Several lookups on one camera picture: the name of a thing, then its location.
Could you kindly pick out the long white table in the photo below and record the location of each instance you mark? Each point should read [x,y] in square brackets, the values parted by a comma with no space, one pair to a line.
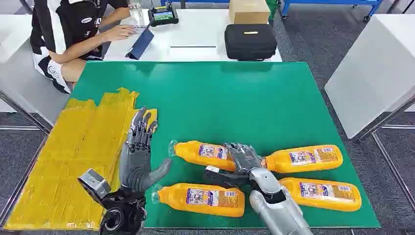
[194,32]

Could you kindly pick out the white table with metal legs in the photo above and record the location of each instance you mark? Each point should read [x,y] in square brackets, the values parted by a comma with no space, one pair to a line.
[19,74]
[373,71]

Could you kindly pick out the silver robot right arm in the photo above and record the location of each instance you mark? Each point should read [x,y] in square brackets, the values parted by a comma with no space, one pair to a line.
[278,211]

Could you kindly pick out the person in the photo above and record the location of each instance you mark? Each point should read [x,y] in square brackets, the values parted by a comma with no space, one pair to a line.
[77,26]

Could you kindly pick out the yellow sheet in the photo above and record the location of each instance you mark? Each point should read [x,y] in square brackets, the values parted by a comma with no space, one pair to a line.
[64,155]

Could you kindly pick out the dark right wrist camera box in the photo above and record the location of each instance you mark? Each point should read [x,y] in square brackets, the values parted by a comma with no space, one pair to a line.
[223,179]

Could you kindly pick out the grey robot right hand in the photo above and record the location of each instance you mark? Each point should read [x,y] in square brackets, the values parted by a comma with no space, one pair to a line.
[246,159]

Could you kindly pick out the orange drink bottle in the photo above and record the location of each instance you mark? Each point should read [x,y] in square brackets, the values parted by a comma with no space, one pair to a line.
[201,199]
[191,154]
[324,194]
[304,159]

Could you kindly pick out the black carrying case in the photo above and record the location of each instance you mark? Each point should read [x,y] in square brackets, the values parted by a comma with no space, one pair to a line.
[249,42]

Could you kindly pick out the green plastic crate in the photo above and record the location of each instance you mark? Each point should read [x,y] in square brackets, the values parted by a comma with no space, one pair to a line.
[273,6]

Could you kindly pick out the green mat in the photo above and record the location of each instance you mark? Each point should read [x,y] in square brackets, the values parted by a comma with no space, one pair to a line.
[227,103]

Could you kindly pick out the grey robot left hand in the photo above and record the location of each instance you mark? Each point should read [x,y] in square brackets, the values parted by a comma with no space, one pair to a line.
[134,168]

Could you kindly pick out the blue tablet cover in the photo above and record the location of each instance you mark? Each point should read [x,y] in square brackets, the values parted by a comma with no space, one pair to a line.
[141,43]

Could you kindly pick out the blue metal rack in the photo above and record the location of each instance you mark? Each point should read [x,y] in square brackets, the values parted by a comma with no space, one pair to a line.
[330,2]

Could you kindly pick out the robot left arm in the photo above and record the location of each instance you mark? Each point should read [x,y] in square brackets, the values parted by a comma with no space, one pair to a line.
[124,211]

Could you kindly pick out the black controller with screen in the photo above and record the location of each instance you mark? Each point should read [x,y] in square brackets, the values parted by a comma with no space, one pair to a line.
[163,16]

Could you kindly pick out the brown cardboard box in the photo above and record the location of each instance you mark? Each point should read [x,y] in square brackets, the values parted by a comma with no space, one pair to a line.
[249,11]

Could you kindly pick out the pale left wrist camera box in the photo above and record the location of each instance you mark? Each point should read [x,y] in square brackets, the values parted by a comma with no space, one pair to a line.
[94,185]

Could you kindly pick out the clear plastic bottle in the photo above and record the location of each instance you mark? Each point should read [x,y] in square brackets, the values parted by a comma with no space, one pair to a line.
[136,13]

